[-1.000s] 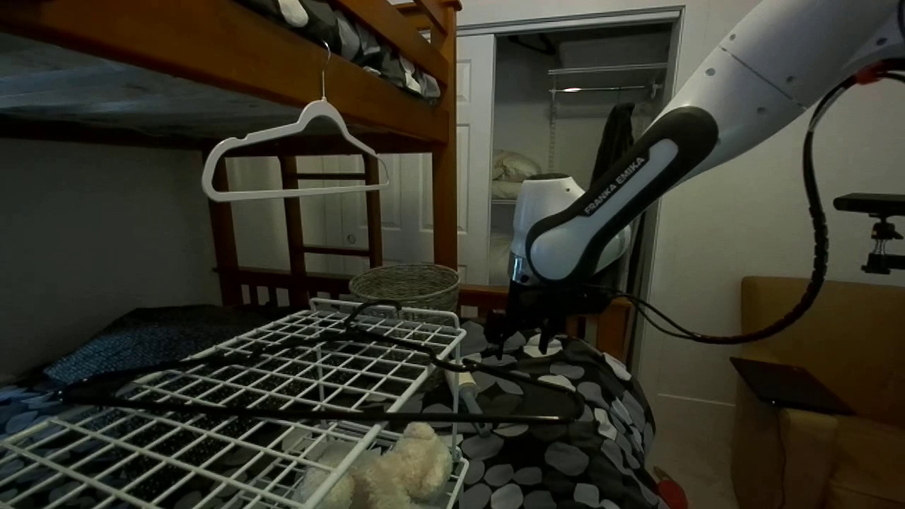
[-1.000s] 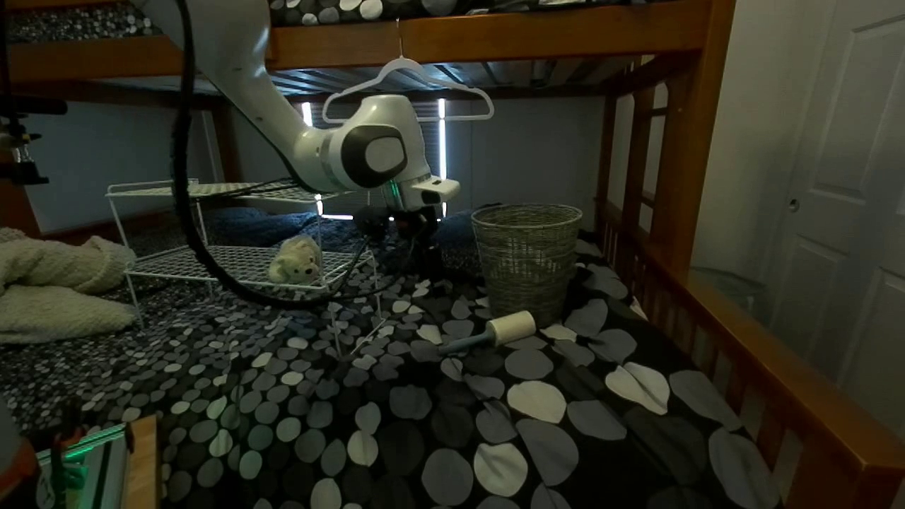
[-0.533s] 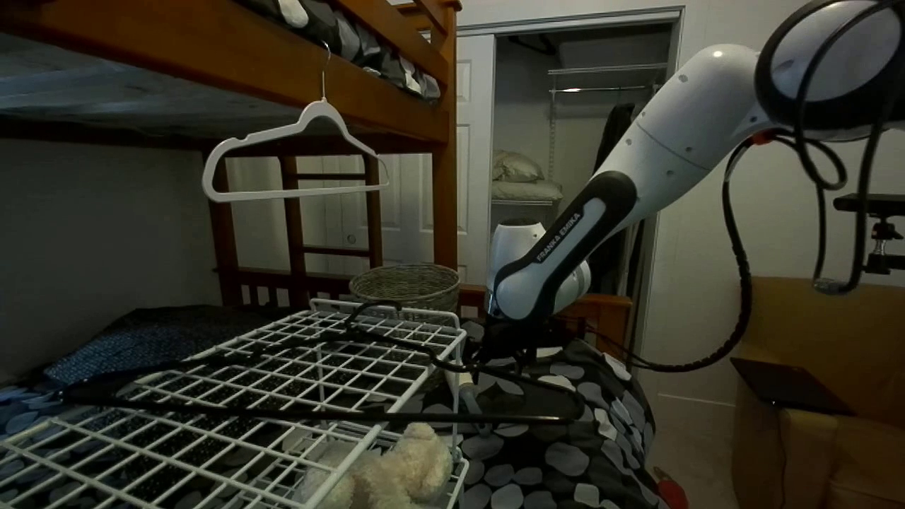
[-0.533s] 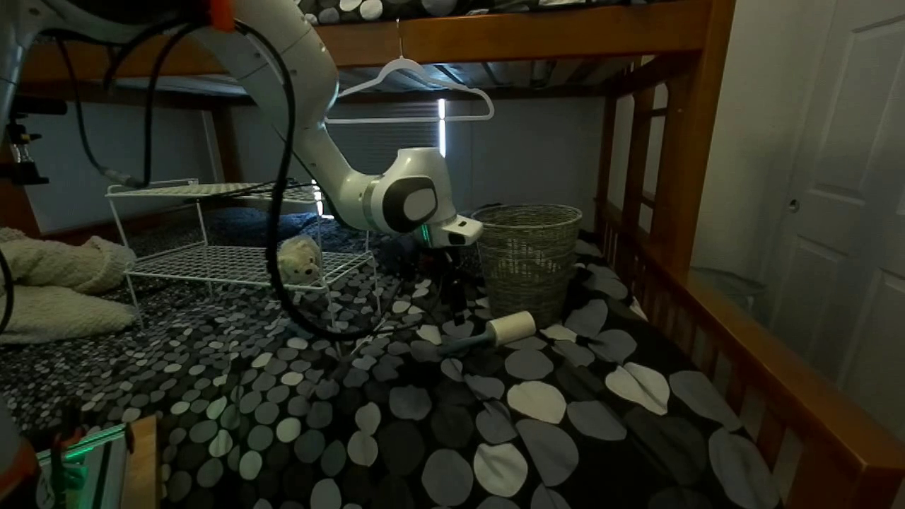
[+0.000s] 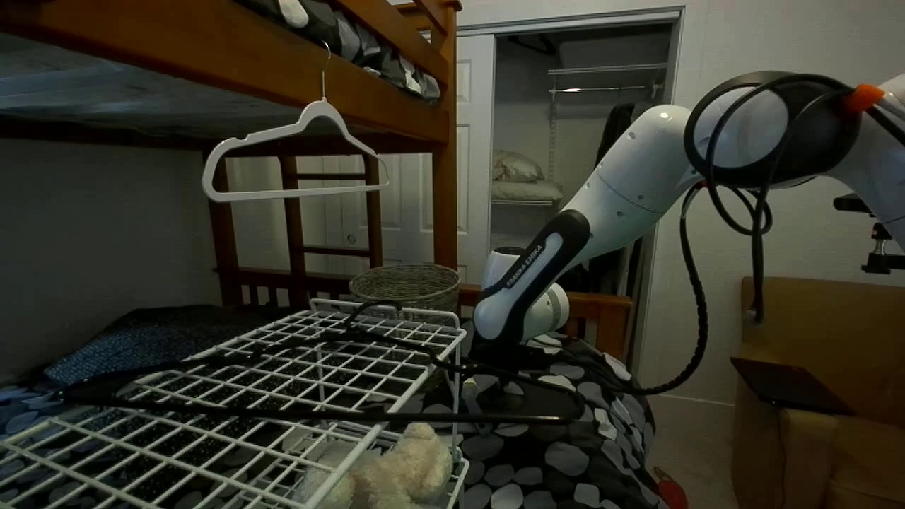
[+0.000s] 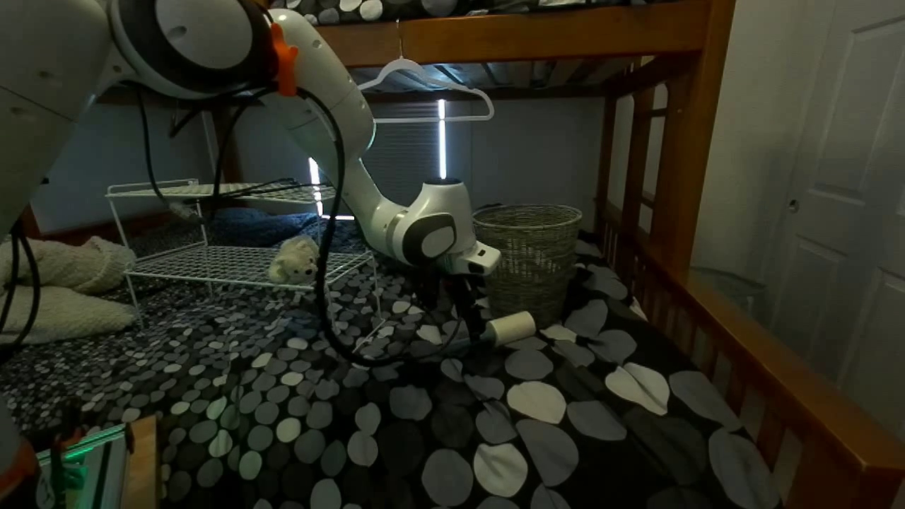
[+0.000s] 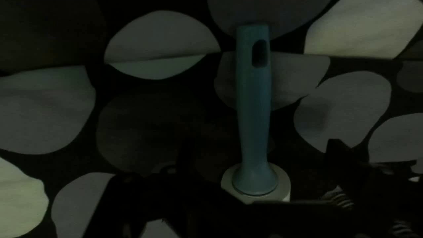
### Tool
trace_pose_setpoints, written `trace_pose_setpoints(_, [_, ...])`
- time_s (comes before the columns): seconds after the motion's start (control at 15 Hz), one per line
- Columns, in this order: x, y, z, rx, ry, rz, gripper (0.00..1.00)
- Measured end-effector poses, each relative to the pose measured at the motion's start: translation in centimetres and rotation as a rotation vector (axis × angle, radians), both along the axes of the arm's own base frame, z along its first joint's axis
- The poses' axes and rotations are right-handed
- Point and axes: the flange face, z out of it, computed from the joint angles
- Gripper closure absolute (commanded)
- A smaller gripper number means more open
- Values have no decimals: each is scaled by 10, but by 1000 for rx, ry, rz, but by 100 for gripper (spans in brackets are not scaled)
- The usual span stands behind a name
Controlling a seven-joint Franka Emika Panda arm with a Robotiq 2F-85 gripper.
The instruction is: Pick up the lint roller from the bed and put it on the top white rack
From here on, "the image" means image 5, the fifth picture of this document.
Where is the cream plush toy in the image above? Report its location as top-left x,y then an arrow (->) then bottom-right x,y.
315,418 -> 457,509

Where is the white plastic clothes hanger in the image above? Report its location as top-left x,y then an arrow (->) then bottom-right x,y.
197,47 -> 387,208

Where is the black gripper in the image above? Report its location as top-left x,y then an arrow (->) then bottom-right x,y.
474,329 -> 535,379

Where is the pebble pattern bunk bedding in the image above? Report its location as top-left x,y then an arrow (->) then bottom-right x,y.
237,0 -> 446,102

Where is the red object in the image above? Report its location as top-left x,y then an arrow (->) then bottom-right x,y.
652,466 -> 689,509

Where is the white wire rack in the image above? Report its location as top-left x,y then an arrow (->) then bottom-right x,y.
0,298 -> 473,509

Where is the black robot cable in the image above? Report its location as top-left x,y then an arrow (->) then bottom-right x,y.
630,72 -> 856,400

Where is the dark blue pillow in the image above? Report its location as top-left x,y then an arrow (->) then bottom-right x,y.
0,302 -> 286,435

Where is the dark laptop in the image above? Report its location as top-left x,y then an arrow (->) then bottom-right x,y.
730,353 -> 859,418

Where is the cardboard box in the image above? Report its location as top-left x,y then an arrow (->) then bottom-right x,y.
732,276 -> 905,509

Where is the folded white bedding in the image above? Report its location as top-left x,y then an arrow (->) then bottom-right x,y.
488,150 -> 565,208

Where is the brown wooden bunk bed frame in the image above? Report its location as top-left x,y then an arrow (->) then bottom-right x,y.
0,0 -> 637,363

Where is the black pebble pattern duvet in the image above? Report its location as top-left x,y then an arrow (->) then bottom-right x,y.
412,321 -> 668,509

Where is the grey woven basket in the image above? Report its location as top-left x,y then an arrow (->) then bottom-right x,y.
347,261 -> 464,315

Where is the black camera on tripod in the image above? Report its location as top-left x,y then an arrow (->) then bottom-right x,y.
831,194 -> 905,278

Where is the orange cable clip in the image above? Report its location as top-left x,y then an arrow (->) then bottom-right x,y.
839,83 -> 889,119

